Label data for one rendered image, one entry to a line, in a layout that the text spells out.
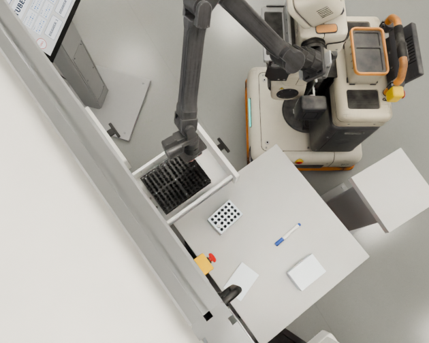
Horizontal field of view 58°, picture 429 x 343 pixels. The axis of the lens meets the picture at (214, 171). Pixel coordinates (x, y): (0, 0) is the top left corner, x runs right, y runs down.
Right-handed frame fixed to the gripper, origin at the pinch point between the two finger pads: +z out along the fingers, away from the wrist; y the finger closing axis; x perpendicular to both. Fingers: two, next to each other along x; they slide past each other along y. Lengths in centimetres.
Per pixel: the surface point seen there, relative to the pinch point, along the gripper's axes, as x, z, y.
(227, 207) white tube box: 23.0, 15.3, -1.9
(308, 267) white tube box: 62, 14, -13
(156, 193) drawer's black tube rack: 3.1, 5.5, 19.3
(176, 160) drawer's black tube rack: -4.3, 8.5, 4.9
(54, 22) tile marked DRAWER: -78, -6, 13
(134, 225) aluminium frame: 31, -103, 28
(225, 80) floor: -56, 93, -67
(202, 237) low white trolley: 26.7, 19.4, 13.8
